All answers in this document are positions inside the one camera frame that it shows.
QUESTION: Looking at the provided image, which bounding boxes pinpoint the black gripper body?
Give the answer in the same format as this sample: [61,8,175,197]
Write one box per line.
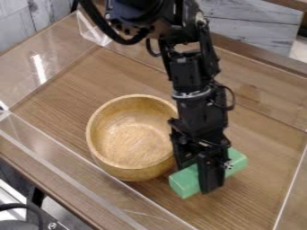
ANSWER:
[169,84,235,155]

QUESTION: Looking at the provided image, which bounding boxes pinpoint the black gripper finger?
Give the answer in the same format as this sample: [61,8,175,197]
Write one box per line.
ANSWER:
[197,147,231,194]
[171,131,195,171]

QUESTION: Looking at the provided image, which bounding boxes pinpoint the green rectangular block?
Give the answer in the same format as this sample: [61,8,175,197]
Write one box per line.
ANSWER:
[169,148,249,199]

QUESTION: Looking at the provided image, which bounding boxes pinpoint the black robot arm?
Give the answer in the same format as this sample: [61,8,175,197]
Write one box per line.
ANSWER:
[78,0,235,194]

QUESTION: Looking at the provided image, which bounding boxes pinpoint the brown wooden bowl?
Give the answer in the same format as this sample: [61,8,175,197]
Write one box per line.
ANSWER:
[86,94,177,181]

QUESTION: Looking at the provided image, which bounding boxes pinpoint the black table leg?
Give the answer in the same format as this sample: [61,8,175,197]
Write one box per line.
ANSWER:
[30,187,46,208]

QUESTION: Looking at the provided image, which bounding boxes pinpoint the black metal base bracket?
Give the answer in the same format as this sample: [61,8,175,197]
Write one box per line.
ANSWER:
[26,203,70,230]

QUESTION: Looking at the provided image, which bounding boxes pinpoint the black cable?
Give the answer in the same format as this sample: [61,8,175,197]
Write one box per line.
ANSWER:
[0,202,46,230]

